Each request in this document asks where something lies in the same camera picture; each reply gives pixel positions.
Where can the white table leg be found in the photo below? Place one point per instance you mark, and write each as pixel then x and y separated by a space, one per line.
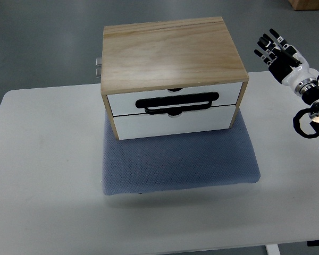
pixel 272 249

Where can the wooden drawer cabinet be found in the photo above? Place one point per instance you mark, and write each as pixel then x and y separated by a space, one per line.
pixel 169 55

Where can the black bracket under table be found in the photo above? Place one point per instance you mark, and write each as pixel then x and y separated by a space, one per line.
pixel 314 243

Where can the white drawer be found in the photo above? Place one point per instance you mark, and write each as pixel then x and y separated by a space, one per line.
pixel 125 103
pixel 144 125

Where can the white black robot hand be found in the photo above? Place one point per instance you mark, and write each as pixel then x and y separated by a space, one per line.
pixel 285 63

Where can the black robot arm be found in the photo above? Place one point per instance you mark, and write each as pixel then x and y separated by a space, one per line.
pixel 311 97

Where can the blue grey cushion mat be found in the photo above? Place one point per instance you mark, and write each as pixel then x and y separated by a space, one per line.
pixel 178 162

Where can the metal clamp behind cabinet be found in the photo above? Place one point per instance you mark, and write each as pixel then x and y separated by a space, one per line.
pixel 98 64

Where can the cardboard box corner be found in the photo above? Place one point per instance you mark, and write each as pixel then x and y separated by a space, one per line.
pixel 305 5

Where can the black drawer handle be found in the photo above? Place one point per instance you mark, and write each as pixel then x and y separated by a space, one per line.
pixel 175 105

